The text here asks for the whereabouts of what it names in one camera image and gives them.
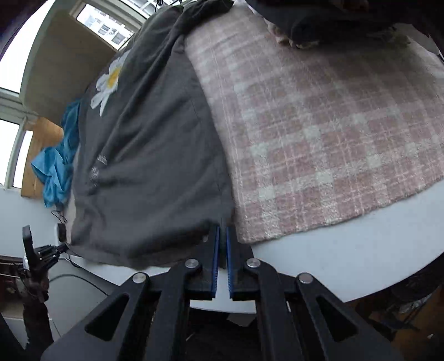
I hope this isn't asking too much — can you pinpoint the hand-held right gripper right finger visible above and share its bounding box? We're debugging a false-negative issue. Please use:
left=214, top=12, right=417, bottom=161
left=225, top=225, right=405, bottom=361

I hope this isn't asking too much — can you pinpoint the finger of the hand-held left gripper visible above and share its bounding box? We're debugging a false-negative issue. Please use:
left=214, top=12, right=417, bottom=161
left=35, top=242, right=70, bottom=271

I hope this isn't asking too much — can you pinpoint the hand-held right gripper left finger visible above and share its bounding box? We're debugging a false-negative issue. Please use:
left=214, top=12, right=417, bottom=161
left=41, top=225, right=221, bottom=361

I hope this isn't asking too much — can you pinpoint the dark grey daisy print t-shirt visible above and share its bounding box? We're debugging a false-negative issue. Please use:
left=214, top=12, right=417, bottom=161
left=67, top=0, right=238, bottom=269

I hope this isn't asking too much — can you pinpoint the person's left forearm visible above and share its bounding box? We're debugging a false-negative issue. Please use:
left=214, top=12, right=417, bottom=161
left=21, top=299, right=55, bottom=351

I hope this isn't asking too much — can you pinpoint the stack of folded dark clothes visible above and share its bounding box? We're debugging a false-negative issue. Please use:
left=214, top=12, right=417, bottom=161
left=243, top=0, right=434, bottom=49

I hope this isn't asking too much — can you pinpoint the blue satin cloth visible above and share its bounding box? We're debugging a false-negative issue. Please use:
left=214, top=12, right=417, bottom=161
left=31, top=99, right=82, bottom=208

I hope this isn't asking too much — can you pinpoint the wooden board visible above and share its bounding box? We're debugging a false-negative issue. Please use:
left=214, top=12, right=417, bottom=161
left=21, top=116, right=66, bottom=198

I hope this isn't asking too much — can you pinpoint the pink plaid blanket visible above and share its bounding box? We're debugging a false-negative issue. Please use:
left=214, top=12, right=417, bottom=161
left=184, top=5, right=444, bottom=244

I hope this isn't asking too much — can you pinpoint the looped black cable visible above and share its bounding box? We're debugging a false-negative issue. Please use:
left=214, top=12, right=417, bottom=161
left=51, top=209, right=70, bottom=226

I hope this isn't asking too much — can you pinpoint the black power cable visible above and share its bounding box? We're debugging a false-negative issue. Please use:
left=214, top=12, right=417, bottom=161
left=48, top=252, right=117, bottom=297

